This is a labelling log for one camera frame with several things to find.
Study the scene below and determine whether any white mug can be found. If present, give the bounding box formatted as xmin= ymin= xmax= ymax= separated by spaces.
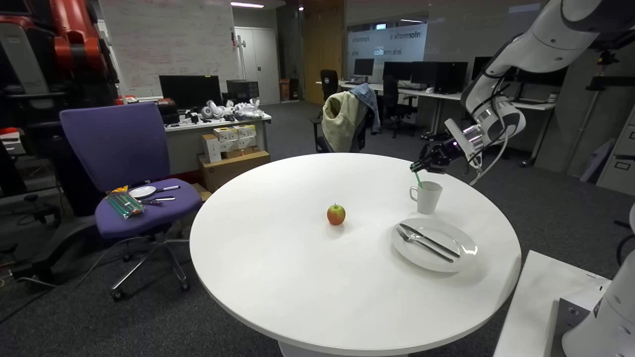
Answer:
xmin=408 ymin=180 xmax=442 ymax=213

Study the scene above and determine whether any black computer monitor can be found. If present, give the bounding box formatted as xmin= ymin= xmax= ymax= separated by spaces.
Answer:
xmin=158 ymin=75 xmax=221 ymax=108

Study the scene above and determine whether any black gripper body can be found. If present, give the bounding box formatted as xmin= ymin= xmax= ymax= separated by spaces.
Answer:
xmin=418 ymin=138 xmax=462 ymax=170

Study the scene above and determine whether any cardboard box under desk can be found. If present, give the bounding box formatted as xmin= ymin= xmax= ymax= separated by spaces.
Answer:
xmin=198 ymin=150 xmax=269 ymax=190

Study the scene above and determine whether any red industrial robot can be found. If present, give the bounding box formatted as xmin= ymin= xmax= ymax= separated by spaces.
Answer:
xmin=0 ymin=0 xmax=116 ymax=104

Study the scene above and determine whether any red green apple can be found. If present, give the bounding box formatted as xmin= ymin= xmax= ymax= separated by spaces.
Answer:
xmin=327 ymin=204 xmax=344 ymax=225

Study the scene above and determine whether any small white dish on chair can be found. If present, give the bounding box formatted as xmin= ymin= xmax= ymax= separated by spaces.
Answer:
xmin=128 ymin=184 xmax=156 ymax=198

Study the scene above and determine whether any white round plate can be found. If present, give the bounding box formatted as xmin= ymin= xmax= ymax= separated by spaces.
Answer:
xmin=390 ymin=215 xmax=477 ymax=273

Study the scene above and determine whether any black handled knife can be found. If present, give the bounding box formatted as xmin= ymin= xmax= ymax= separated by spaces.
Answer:
xmin=398 ymin=221 xmax=460 ymax=257

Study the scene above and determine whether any chair with cream jacket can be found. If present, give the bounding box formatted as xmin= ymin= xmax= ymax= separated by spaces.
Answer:
xmin=313 ymin=85 xmax=380 ymax=152

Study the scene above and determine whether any white desk with clutter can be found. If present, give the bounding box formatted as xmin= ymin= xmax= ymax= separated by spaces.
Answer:
xmin=164 ymin=116 xmax=269 ymax=174

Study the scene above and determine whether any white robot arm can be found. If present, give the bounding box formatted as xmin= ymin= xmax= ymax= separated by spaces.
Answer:
xmin=410 ymin=0 xmax=635 ymax=172

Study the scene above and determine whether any black handled fork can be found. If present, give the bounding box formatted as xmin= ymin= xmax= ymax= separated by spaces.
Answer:
xmin=396 ymin=227 xmax=454 ymax=263

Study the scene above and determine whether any purple office chair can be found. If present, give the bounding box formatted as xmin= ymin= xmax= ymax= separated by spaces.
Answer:
xmin=59 ymin=102 xmax=202 ymax=301

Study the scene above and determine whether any white robot base platform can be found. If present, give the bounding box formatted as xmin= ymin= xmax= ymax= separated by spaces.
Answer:
xmin=491 ymin=249 xmax=608 ymax=357

